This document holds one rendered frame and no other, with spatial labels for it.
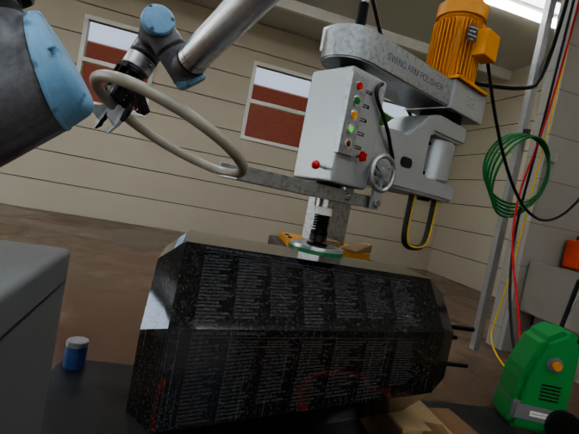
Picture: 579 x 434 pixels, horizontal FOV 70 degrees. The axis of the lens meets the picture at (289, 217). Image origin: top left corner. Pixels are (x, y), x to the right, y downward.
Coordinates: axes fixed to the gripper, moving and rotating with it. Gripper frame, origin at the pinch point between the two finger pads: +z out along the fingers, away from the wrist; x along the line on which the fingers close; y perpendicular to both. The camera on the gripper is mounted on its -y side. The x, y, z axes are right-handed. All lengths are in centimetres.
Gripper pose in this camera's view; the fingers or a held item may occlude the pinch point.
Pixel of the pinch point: (104, 128)
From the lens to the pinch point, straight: 140.4
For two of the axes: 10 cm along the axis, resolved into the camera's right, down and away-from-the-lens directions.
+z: -4.5, 8.8, -1.8
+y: -2.5, -3.1, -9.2
